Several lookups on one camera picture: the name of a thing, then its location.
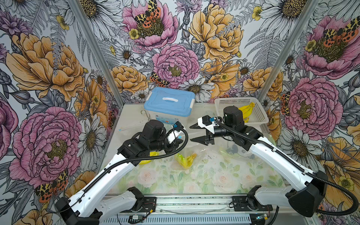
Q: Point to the aluminium front rail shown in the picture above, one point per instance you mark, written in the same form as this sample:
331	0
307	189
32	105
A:
209	209

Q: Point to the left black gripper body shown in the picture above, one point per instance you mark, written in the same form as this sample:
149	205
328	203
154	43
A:
163	145

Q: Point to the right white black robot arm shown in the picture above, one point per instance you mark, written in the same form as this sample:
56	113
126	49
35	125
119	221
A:
307	188

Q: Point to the yellow banana bunch small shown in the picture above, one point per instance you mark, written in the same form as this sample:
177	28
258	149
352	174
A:
185	162

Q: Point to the left aluminium corner post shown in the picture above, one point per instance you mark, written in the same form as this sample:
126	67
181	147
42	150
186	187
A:
95	48

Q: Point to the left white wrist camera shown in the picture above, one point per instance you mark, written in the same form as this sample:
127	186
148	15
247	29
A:
173	134

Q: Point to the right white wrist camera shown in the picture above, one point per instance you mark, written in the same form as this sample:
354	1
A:
209	123

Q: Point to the clear zip-top bag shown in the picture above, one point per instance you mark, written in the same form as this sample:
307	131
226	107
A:
180	152

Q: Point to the small green circuit board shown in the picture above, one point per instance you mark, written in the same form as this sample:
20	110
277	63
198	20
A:
134	219

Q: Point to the aluminium corner post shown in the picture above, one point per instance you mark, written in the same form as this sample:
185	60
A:
95	48
308	11

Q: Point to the blue lid storage box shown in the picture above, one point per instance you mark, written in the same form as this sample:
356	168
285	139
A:
170	105

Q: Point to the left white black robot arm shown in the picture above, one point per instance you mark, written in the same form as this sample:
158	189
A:
87	206

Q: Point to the metal wire clip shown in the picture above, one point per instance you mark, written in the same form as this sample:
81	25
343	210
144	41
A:
143	112

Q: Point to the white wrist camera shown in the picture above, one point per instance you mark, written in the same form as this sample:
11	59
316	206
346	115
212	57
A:
173	134
209	123

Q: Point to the white plastic basket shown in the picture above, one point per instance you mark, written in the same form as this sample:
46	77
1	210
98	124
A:
258	115

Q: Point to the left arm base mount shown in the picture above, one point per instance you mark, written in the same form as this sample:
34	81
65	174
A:
144	205

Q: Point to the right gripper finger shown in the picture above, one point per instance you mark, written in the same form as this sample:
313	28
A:
198	125
204	140

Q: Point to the right aluminium corner post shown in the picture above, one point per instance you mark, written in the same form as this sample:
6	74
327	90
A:
308	11

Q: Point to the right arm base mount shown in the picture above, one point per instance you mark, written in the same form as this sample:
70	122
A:
248	204

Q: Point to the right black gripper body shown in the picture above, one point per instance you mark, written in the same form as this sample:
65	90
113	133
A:
220	132

